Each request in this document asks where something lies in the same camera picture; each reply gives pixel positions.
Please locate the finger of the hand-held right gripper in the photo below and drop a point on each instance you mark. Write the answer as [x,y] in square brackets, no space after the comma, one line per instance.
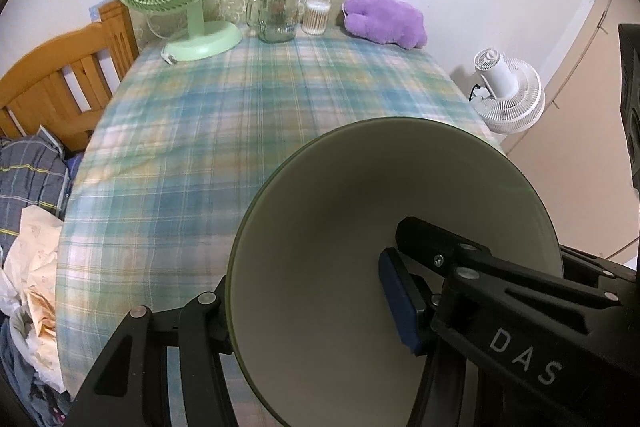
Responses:
[600,272]
[500,307]

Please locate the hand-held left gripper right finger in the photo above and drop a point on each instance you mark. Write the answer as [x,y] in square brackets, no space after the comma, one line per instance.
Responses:
[400,297]

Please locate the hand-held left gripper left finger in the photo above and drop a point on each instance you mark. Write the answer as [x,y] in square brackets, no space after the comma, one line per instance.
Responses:
[210,317]

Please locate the grey floral ceramic bowl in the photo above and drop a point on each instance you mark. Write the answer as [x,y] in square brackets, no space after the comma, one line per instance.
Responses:
[325,257]

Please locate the beige door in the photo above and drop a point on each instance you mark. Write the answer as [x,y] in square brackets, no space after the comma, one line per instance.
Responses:
[585,132]

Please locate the white desk fan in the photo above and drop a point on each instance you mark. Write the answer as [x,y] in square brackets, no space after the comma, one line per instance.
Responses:
[515,102]

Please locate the peach printed cloth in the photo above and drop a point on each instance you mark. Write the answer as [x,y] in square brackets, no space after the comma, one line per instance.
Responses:
[35,247]

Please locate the blue clothes pile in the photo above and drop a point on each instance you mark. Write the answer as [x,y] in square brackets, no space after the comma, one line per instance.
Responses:
[25,387]

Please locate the white cloth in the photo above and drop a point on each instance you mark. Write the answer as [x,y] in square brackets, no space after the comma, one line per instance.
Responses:
[12,297]

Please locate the grey plaid pillow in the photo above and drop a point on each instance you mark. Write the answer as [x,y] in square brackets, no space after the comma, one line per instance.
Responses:
[30,177]

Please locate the purple plush toy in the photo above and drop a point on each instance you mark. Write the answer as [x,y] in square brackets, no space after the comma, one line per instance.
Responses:
[385,22]

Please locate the wooden chair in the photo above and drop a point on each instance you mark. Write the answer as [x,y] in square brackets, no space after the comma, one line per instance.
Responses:
[50,77]

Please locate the clear cotton swab container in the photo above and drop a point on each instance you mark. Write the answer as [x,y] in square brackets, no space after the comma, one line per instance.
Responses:
[316,19]

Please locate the glass mug jar with lid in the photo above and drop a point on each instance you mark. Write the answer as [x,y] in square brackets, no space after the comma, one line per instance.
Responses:
[277,17]

